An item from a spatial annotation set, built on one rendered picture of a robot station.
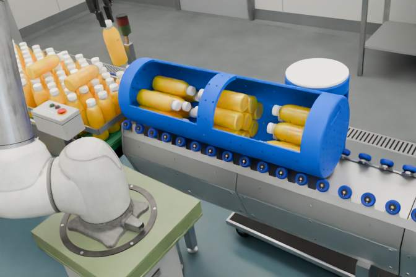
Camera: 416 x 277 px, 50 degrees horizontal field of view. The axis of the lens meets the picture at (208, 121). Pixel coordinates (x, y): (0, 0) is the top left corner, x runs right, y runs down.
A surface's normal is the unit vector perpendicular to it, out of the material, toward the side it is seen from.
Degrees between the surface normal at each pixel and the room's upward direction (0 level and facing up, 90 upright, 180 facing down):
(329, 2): 90
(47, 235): 2
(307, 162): 96
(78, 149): 7
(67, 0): 90
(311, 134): 57
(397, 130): 0
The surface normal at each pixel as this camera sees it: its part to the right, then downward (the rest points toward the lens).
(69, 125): 0.82, 0.22
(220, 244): -0.12, -0.83
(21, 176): 0.18, 0.10
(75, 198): 0.03, 0.52
